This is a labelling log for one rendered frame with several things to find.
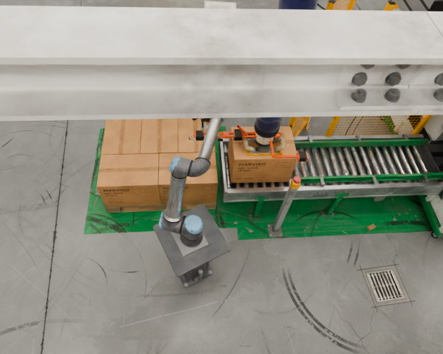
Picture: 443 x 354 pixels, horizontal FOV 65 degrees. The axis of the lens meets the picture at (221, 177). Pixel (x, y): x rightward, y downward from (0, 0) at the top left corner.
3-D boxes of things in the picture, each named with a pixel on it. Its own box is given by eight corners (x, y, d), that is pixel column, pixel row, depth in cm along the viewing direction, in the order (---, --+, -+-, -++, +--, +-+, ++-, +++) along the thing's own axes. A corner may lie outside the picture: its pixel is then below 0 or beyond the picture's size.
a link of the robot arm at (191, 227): (198, 242, 284) (200, 233, 270) (178, 237, 284) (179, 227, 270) (203, 225, 293) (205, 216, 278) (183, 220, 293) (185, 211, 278)
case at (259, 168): (282, 151, 382) (290, 126, 349) (288, 181, 360) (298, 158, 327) (227, 152, 377) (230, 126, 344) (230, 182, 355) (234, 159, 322)
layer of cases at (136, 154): (210, 133, 443) (212, 111, 410) (216, 202, 388) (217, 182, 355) (113, 135, 432) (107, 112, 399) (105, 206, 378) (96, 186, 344)
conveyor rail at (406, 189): (436, 190, 383) (446, 181, 367) (438, 194, 380) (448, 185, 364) (226, 198, 362) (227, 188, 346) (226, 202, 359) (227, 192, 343)
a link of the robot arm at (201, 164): (207, 175, 232) (227, 107, 272) (188, 170, 233) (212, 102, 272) (204, 184, 242) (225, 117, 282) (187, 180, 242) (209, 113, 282)
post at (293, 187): (277, 227, 392) (299, 178, 309) (278, 232, 388) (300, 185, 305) (271, 227, 391) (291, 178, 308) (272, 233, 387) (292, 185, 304)
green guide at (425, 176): (441, 176, 375) (446, 171, 368) (445, 185, 369) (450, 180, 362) (294, 181, 360) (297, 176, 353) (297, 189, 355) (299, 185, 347)
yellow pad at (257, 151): (280, 147, 334) (281, 143, 329) (282, 155, 328) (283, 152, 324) (245, 147, 331) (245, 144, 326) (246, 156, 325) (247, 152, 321)
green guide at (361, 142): (421, 138, 404) (425, 133, 397) (425, 145, 399) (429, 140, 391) (285, 140, 390) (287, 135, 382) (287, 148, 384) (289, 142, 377)
